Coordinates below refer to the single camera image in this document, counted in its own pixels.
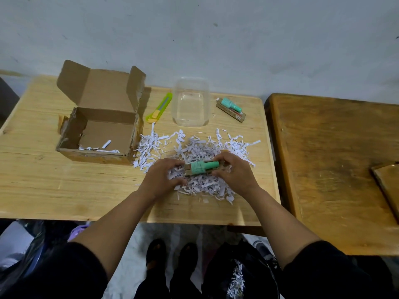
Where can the small wooden board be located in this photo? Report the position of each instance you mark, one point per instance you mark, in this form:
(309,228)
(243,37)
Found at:
(389,183)

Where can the person's black sleeve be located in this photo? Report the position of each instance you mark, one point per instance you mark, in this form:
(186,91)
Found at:
(330,274)
(62,274)

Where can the white plastic bag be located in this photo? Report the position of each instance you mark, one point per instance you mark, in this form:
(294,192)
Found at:
(14,242)

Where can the green bottle item brown card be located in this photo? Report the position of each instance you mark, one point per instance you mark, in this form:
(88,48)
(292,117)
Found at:
(232,105)
(201,167)

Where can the person's leg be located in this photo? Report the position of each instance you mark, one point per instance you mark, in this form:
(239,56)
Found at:
(152,286)
(185,288)

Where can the dark wooden side table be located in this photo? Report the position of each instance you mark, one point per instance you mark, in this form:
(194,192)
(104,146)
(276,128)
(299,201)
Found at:
(330,152)

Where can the person's left forearm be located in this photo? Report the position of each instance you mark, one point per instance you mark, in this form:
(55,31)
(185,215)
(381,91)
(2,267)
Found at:
(118,227)

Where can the clear plastic container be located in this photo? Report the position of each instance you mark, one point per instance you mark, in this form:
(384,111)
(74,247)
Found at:
(190,105)

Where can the person's left leg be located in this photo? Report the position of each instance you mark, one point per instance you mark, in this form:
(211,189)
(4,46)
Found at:
(152,286)

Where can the person's black right sleeve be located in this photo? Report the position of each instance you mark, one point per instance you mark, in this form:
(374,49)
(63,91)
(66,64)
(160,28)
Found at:
(330,274)

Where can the glossy black bin liner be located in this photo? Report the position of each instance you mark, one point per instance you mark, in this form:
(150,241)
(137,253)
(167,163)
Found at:
(218,277)

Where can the person's right leg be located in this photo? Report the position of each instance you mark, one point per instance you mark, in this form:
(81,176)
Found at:
(185,288)

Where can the person's right hand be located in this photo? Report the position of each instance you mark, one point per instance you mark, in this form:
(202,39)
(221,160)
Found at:
(238,175)

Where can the white shredded paper filler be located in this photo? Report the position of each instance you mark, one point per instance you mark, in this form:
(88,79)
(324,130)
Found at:
(237,280)
(193,149)

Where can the person's black sandal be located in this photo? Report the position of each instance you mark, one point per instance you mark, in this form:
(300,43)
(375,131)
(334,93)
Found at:
(156,253)
(188,256)

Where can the purple plastic object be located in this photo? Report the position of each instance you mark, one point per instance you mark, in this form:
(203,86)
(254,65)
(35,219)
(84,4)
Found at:
(78,231)

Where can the brown taped cardboard box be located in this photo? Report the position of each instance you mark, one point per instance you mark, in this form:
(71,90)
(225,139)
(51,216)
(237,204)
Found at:
(103,90)

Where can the person's left black sandal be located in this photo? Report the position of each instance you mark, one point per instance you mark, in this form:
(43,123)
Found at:
(156,253)

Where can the person's right forearm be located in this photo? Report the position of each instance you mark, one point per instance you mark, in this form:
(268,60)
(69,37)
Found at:
(277,221)

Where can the person's right black sandal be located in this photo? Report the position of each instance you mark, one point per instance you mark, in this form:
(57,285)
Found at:
(188,256)

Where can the person's black left sleeve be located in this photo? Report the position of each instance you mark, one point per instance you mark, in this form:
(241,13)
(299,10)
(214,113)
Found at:
(62,274)

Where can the yellow-green utility knife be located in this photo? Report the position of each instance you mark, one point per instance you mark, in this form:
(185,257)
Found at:
(160,107)

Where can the person's left hand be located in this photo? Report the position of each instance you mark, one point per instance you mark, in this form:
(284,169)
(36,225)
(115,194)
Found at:
(159,180)

